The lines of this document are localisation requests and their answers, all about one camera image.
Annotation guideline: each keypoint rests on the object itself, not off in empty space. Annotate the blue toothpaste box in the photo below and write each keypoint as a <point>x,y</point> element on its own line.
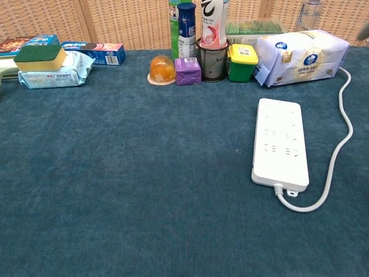
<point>103,52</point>

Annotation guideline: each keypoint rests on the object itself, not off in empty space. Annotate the wicker folding screen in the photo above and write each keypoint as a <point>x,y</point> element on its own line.
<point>129,23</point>

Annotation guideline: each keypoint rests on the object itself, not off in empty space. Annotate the clear box with green contents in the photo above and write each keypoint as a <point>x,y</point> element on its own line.
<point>248,30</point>

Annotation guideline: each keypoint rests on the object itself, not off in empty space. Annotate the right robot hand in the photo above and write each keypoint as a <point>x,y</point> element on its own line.
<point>364,32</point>

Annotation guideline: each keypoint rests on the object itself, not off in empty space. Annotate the orange jelly cup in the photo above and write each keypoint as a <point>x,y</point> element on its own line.
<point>162,69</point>

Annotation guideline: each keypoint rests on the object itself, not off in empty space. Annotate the small purple box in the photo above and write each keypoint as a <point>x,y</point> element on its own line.
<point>188,72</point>

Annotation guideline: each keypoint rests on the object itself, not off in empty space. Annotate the purple white tissue pack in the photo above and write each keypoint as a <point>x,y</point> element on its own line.
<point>305,57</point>

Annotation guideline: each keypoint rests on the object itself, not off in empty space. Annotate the black mesh pen holder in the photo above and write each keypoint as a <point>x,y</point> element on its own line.
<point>212,63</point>

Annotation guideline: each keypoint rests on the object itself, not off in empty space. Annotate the white power strip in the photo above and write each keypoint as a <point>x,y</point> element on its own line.
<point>281,164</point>

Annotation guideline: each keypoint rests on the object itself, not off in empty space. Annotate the green container yellow lid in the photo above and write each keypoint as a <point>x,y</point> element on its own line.
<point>241,67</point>

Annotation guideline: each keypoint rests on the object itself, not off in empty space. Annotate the green yellow sponge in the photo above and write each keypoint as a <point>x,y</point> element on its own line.
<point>40,57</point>

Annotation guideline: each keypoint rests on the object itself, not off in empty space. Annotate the teal table cloth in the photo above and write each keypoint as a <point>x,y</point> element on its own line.
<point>144,173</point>

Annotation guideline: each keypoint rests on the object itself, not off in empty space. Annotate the green tall can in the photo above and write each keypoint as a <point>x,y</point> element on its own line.
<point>173,37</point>

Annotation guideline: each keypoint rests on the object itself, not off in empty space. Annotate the pale green plastic object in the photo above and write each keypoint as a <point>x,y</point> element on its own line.
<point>5,69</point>

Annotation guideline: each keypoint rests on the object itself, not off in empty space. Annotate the clear plastic bottle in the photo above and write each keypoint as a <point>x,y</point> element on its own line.
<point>310,13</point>

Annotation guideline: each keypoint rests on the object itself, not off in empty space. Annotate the dark blue spray can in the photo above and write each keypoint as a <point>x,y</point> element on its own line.
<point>186,26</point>

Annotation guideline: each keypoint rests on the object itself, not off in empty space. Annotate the light blue wet wipes pack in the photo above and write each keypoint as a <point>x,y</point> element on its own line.
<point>52,79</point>

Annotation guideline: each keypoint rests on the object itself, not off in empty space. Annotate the pink white drink bottle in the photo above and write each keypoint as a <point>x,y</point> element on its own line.
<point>212,26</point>

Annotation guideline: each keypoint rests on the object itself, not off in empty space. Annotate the red blue flat box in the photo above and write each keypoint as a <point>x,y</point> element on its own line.
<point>17,43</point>

